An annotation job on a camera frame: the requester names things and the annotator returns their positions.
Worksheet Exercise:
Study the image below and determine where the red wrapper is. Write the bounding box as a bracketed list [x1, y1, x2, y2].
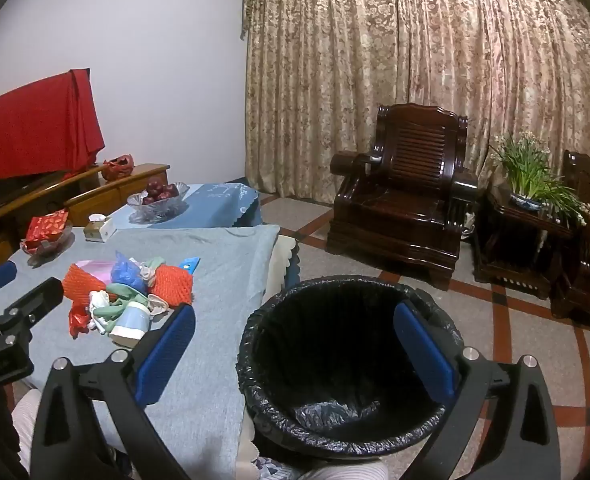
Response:
[68, 302, 93, 338]

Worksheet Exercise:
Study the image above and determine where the orange foam net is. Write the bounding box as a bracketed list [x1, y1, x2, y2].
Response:
[62, 265, 108, 301]
[151, 264, 194, 307]

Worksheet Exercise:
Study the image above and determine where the beige patterned curtain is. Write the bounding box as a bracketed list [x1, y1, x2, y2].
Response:
[240, 0, 590, 201]

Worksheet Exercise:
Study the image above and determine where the dark wooden side table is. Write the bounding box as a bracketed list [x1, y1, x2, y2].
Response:
[472, 180, 590, 301]

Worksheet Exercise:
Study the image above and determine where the cream scalloped cloth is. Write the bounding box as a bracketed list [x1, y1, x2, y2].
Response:
[235, 235, 300, 476]

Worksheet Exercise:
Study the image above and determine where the red patterned packet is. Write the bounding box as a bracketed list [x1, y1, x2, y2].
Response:
[25, 210, 70, 256]

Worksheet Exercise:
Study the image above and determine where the black television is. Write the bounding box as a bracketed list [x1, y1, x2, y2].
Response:
[0, 172, 70, 211]

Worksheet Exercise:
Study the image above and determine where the white tissue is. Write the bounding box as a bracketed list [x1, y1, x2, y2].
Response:
[87, 290, 110, 331]

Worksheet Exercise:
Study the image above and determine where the black lined trash bin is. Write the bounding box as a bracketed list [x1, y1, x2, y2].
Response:
[236, 276, 468, 461]

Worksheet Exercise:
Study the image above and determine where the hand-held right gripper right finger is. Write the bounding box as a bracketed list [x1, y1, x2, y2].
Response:
[394, 301, 560, 480]

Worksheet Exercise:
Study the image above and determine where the red net bag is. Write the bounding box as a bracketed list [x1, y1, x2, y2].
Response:
[101, 154, 136, 182]

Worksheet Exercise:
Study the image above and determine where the floral cloth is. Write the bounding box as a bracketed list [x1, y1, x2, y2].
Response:
[252, 452, 300, 480]

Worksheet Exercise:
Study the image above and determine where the blue plastic bag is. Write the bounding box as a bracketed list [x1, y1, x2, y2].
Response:
[110, 251, 148, 293]

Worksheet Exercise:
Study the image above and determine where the white tissue box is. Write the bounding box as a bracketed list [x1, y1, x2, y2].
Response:
[84, 213, 118, 243]

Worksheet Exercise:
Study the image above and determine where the potted narcissus plant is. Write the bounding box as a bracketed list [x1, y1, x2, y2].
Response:
[490, 131, 590, 226]

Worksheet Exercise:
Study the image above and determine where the glass dish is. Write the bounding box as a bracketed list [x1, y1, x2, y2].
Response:
[20, 222, 74, 261]

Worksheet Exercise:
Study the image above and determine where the red cloth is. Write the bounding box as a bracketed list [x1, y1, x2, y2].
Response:
[0, 67, 106, 253]

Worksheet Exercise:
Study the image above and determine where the pink face mask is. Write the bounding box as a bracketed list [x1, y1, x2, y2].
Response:
[72, 259, 118, 286]

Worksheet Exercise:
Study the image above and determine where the brown wooden cabinet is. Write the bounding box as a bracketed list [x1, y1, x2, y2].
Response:
[0, 162, 170, 276]

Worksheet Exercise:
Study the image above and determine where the glass fruit bowl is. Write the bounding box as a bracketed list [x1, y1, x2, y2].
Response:
[126, 183, 192, 223]

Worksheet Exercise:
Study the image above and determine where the blue tablecloth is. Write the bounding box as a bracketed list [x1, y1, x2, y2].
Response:
[107, 182, 262, 231]

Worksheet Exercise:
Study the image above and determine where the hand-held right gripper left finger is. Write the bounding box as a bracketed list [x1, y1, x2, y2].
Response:
[30, 304, 196, 480]

